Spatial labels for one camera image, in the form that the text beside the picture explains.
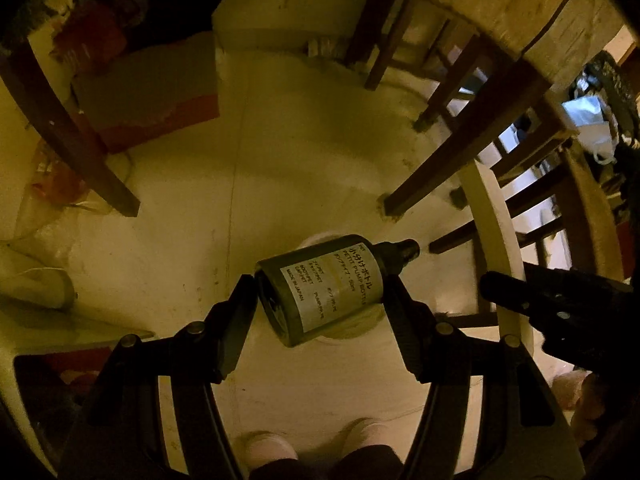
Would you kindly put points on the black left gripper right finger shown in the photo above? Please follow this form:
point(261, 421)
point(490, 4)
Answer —
point(489, 412)

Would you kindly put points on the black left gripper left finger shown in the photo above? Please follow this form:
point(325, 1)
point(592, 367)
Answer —
point(119, 433)

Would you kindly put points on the dark pump bottle white label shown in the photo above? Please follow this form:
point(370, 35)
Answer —
point(310, 288)

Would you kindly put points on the person's right hand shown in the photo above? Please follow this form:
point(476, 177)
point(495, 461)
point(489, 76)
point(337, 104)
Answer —
point(590, 409)

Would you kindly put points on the wooden chair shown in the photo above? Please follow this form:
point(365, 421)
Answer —
point(478, 95)

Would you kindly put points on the red cardboard box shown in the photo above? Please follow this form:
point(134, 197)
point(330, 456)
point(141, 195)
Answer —
point(149, 93)

